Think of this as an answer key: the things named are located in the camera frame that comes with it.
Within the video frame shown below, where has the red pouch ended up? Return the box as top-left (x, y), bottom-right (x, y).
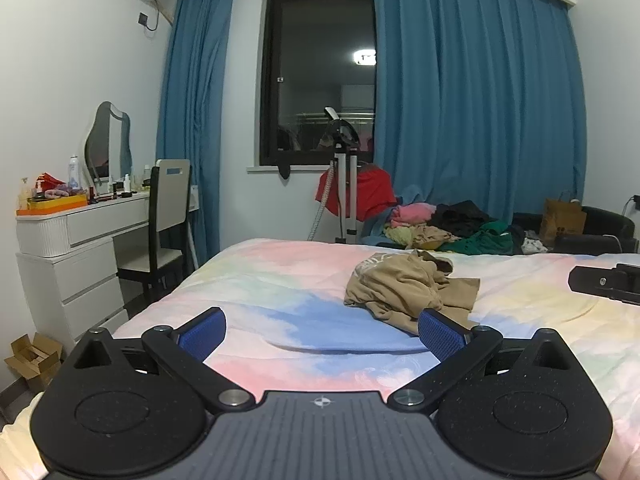
top-left (35, 172), bottom-right (66, 192)

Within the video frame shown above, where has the pastel printed blanket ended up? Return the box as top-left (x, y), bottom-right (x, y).
top-left (0, 237), bottom-right (640, 480)

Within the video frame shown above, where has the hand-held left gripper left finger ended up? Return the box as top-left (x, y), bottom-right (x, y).
top-left (70, 306), bottom-right (257, 415)

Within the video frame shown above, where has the pink garment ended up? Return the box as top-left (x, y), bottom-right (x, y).
top-left (390, 202), bottom-right (437, 228)

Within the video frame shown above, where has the beige garment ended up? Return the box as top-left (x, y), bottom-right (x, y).
top-left (410, 225), bottom-right (461, 251)

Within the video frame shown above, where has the garment steamer stand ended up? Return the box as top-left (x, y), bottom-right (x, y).
top-left (306, 106), bottom-right (373, 246)

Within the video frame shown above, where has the white dressing table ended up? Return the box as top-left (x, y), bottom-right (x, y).
top-left (15, 191), bottom-right (198, 356)

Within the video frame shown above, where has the wavy vanity mirror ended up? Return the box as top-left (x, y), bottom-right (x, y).
top-left (82, 101), bottom-right (133, 191)

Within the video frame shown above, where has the white-backed black chair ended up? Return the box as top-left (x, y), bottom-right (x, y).
top-left (116, 159), bottom-right (193, 301)

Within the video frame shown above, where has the khaki garment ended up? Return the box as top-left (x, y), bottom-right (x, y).
top-left (343, 249), bottom-right (481, 335)

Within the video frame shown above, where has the brown paper bag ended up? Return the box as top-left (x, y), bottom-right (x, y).
top-left (542, 191), bottom-right (588, 248)

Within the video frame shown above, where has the narrow blue curtain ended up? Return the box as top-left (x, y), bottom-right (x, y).
top-left (156, 0), bottom-right (238, 268)

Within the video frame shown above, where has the red garment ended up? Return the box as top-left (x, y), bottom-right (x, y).
top-left (315, 162), bottom-right (398, 218)

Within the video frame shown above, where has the green garment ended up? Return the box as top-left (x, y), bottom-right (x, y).
top-left (452, 220), bottom-right (515, 256)

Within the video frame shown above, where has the blue garment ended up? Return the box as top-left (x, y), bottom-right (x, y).
top-left (361, 185), bottom-right (426, 248)

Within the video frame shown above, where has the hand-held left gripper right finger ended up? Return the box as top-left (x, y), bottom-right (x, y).
top-left (386, 308), bottom-right (576, 417)

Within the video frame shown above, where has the black sofa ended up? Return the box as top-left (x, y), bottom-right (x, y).
top-left (512, 205), bottom-right (640, 256)

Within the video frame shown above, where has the black garment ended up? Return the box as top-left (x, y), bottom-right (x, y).
top-left (429, 200), bottom-right (498, 238)

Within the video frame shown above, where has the dark window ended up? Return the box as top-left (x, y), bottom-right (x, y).
top-left (259, 0), bottom-right (378, 168)

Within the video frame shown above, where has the open cardboard box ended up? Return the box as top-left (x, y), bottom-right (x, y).
top-left (4, 332), bottom-right (63, 393)

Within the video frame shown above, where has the pale yellow garment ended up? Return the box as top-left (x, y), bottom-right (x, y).
top-left (382, 225), bottom-right (418, 248)

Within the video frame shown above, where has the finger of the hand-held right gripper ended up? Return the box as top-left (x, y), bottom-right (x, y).
top-left (568, 263), bottom-right (640, 307)

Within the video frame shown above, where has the wide blue curtain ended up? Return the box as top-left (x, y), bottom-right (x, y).
top-left (371, 0), bottom-right (588, 221)

